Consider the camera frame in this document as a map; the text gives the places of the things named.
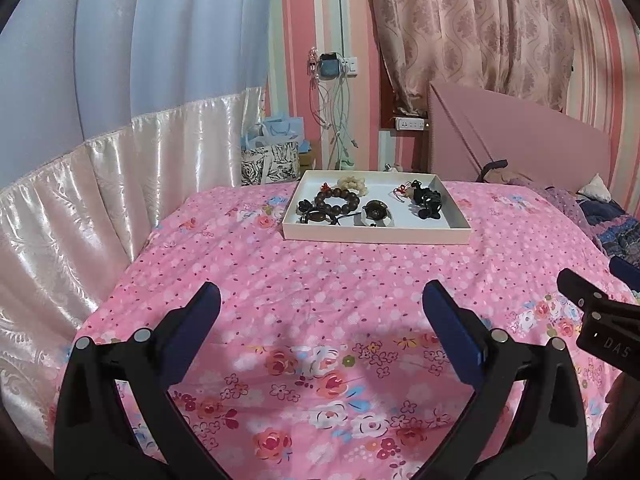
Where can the red knotted pendant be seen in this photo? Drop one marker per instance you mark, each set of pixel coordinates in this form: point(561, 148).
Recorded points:
point(326, 187)

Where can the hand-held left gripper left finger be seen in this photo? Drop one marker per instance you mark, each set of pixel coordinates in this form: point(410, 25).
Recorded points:
point(192, 325)

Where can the blue charger on wall socket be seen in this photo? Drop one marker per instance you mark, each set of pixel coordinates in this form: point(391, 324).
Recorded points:
point(330, 67)

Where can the white power strip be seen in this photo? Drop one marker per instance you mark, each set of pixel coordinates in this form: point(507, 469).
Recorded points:
point(410, 123)

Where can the small blue paper bag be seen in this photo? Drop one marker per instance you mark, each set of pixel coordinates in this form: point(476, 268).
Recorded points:
point(254, 140)

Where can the black and white floral bag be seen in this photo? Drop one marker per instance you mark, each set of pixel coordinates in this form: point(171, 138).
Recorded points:
point(270, 165)

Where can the dark round pendant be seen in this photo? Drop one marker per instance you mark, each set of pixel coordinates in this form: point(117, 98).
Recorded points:
point(375, 208)

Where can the pink floral blanket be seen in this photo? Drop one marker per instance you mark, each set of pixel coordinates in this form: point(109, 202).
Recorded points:
point(350, 285)

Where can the floral patterned curtain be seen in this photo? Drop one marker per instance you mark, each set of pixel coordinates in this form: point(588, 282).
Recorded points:
point(475, 20)

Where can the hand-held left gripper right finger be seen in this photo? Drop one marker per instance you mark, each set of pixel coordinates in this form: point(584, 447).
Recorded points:
point(455, 330)

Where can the large blue paper bag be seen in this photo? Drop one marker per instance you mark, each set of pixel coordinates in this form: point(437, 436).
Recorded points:
point(282, 130)

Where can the pink headboard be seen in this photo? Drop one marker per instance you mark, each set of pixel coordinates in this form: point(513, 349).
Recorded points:
point(525, 135)

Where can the white shallow tray box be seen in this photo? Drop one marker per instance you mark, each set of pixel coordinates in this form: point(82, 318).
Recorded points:
point(450, 220)

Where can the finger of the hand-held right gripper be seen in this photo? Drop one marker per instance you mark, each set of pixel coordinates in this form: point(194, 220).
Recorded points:
point(627, 272)
point(575, 287)

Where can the light blue curtain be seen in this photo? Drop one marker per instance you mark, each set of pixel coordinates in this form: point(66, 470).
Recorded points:
point(125, 35)

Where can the white pillow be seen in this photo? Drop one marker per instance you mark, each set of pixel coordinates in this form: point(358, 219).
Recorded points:
point(595, 189)

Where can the blue patterned cloth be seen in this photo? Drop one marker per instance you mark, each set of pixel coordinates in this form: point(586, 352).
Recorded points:
point(615, 230)

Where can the white wall outlet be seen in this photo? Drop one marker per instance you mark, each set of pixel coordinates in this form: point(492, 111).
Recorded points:
point(351, 66)

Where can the brown cardboard box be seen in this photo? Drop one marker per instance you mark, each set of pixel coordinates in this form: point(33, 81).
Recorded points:
point(306, 159)

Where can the purple dotted cloth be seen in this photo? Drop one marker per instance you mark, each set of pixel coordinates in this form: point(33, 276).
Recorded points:
point(560, 200)

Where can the dark oval bead charm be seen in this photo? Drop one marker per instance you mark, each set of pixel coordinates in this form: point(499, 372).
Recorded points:
point(312, 216)

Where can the cream satin cloth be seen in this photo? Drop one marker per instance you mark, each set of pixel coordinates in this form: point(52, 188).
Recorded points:
point(100, 185)

